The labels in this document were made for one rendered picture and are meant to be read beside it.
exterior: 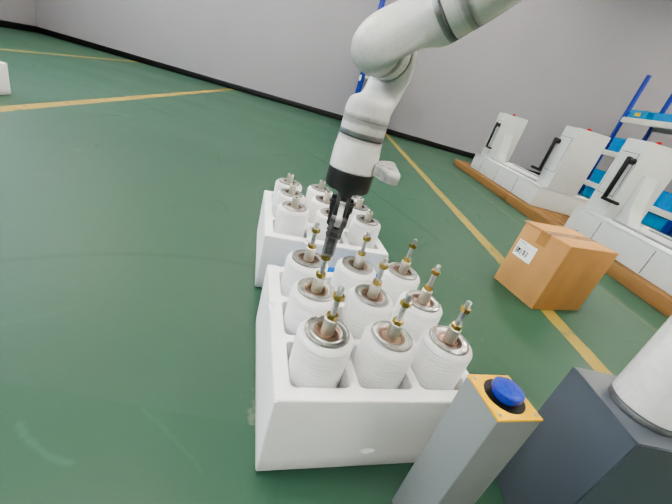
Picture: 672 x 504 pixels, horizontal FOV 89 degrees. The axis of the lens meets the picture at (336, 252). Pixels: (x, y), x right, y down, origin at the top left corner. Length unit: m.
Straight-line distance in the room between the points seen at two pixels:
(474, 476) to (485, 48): 6.83
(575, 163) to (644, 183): 0.75
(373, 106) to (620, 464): 0.60
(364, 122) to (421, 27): 0.13
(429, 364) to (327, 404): 0.20
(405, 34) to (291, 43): 6.21
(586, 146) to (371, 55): 3.34
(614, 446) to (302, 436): 0.45
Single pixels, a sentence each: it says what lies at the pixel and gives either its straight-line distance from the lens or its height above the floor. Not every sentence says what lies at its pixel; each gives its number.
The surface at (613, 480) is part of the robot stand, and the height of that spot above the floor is 0.22.
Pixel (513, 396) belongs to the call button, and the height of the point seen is 0.33.
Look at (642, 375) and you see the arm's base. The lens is 0.68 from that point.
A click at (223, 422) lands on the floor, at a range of 0.75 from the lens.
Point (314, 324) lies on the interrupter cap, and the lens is 0.58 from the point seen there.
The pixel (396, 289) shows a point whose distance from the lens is 0.81.
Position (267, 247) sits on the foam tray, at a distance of 1.00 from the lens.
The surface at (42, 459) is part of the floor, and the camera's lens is 0.75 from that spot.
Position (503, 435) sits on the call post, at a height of 0.29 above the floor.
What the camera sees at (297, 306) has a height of 0.23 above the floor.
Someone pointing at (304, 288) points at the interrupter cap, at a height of 0.25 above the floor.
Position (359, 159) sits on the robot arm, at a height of 0.52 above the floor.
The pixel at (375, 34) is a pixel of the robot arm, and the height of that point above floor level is 0.67.
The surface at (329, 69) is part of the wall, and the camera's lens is 6.63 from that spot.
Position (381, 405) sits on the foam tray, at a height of 0.17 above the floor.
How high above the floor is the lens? 0.61
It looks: 26 degrees down
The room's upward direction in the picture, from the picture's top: 17 degrees clockwise
